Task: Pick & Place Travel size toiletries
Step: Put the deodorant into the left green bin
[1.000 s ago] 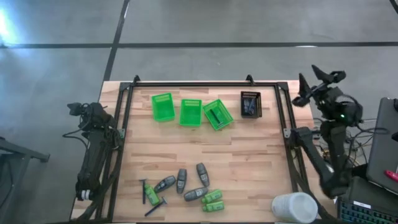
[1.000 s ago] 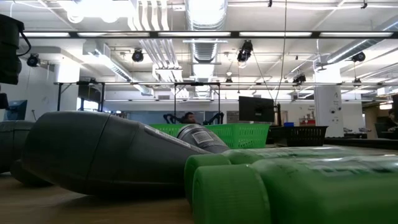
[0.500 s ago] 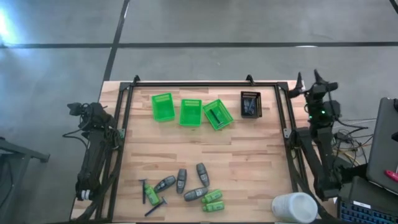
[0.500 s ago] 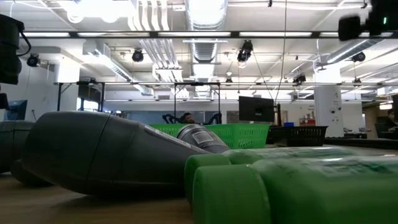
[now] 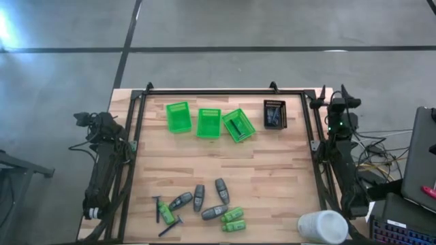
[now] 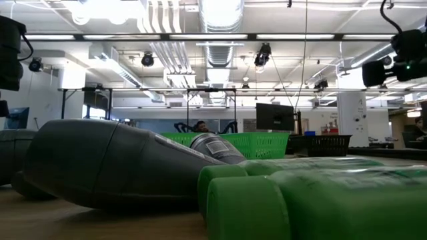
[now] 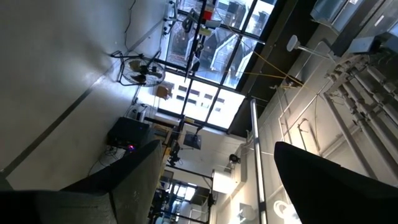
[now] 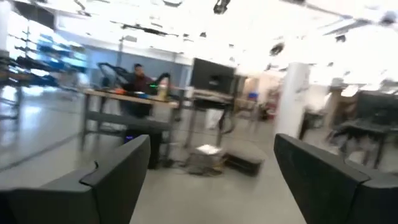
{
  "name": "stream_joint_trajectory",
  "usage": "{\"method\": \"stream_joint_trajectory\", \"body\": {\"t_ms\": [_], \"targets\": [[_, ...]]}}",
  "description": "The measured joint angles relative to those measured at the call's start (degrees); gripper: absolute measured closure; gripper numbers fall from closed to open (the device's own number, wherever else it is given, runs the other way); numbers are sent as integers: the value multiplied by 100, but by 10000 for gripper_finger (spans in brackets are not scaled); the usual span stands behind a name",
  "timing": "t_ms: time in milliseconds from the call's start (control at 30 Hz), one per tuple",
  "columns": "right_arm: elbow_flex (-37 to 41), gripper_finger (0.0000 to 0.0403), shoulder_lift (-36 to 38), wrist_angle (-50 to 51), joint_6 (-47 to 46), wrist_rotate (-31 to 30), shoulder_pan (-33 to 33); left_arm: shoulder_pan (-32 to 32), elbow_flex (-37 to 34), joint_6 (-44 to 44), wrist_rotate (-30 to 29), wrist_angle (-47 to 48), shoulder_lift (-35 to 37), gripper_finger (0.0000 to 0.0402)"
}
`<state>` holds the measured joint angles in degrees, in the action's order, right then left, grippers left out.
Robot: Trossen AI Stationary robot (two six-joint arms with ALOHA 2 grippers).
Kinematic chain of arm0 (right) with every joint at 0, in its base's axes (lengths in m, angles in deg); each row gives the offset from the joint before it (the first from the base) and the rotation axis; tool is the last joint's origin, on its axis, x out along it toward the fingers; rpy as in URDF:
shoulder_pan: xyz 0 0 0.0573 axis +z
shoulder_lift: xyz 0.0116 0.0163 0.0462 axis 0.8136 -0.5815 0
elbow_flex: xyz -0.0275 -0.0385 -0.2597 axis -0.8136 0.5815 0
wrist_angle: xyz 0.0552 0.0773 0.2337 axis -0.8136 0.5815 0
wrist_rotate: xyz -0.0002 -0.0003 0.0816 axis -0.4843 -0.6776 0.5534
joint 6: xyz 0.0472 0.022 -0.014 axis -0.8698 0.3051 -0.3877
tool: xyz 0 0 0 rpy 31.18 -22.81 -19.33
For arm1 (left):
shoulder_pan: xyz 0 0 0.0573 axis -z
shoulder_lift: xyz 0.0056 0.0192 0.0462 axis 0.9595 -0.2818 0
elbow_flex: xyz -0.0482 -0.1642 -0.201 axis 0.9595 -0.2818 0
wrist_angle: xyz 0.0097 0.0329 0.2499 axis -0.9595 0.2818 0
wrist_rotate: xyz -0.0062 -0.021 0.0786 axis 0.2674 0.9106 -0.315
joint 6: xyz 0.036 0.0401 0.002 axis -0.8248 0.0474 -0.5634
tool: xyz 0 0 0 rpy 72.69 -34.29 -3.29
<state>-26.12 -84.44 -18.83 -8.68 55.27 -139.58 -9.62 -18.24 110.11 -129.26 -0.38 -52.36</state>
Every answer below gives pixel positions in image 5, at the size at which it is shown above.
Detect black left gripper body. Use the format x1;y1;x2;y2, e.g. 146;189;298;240
87;111;120;144

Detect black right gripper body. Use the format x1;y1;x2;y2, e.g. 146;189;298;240
309;98;362;133

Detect grey deodorant bottle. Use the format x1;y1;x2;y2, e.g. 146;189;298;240
200;203;230;221
193;184;206;213
168;191;194;212
214;178;231;206

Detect black plastic basket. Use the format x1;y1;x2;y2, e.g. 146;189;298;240
263;99;288;131

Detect black power brick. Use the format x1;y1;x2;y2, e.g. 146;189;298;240
357;169;386;186

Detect black side table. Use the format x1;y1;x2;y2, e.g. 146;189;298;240
0;149;55;245

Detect green plastic basket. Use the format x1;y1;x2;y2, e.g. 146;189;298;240
196;108;222;140
166;101;193;134
221;108;257;144

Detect grey laptop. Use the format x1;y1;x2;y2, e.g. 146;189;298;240
401;105;436;214

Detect black equipment case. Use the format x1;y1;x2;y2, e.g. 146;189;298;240
369;192;436;235

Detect white cup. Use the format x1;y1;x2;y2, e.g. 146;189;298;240
297;210;349;245

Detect backlit black keyboard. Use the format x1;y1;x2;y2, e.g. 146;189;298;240
371;217;436;245

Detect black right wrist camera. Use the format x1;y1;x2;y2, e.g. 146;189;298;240
329;97;347;113

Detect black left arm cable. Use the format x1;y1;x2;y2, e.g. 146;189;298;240
67;115;103;164

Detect white cable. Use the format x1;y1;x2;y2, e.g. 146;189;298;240
354;128;414;137

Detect tangled black cables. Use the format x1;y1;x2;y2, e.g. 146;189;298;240
352;129;411;181

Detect yellow cable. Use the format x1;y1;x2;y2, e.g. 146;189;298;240
356;158;408;173

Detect black strap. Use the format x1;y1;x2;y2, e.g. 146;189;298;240
366;178;405;201

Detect black metal table frame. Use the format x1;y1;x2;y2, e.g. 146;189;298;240
78;81;371;245

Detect red handled tool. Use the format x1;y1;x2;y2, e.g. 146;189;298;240
421;185;436;201

